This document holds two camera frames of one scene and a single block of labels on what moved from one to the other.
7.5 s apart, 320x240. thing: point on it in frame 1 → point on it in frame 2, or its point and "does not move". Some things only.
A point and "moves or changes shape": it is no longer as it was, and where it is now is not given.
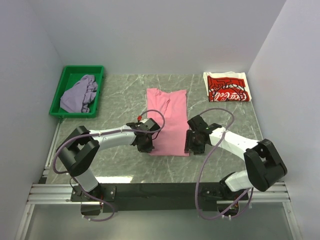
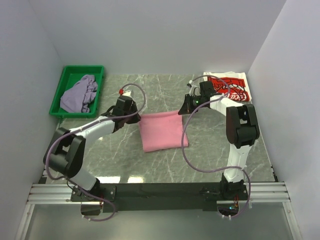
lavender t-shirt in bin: x=77 y=98 does not move
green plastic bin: x=70 y=75 does not move
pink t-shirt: x=170 y=141 moves or changes shape
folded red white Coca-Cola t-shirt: x=227 y=86 does not move
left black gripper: x=147 y=149 → x=136 y=119
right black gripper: x=189 y=145 → x=187 y=107
